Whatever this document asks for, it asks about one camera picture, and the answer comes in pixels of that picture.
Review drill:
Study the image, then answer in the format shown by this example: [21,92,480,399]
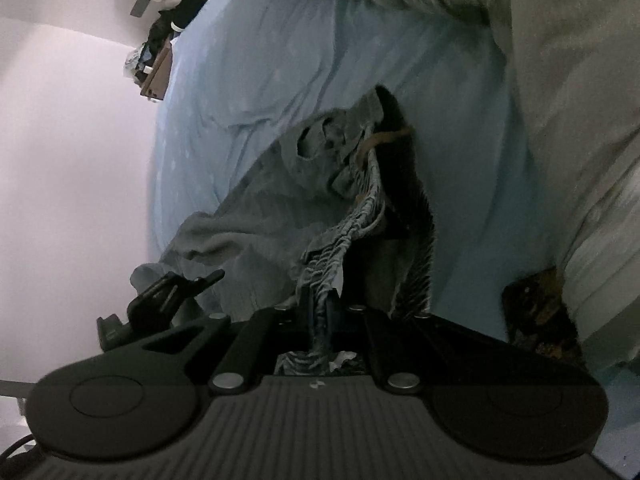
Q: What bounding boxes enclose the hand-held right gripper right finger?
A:
[344,304,503,394]

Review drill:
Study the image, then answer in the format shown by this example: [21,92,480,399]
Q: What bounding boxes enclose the black cloth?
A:
[146,0,212,48]

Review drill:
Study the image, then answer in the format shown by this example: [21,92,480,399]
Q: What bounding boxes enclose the brown patterned rug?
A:
[501,267,591,368]

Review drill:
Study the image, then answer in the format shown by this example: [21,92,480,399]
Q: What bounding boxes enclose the black cable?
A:
[0,432,43,467]

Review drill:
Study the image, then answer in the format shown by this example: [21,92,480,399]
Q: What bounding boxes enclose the brown wooden box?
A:
[140,42,174,102]

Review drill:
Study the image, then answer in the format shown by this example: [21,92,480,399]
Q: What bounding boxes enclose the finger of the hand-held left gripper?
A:
[127,269,226,333]

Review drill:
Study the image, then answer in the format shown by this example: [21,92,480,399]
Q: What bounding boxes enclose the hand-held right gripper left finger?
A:
[132,305,304,394]

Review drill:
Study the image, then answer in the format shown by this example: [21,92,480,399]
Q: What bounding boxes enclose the dark brown garment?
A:
[345,85,436,322]

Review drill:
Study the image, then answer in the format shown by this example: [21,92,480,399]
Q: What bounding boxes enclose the light blue bed sheet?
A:
[146,0,640,480]

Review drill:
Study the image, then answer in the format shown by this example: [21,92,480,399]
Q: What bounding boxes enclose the grey-blue pants with elastic waist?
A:
[131,89,396,376]

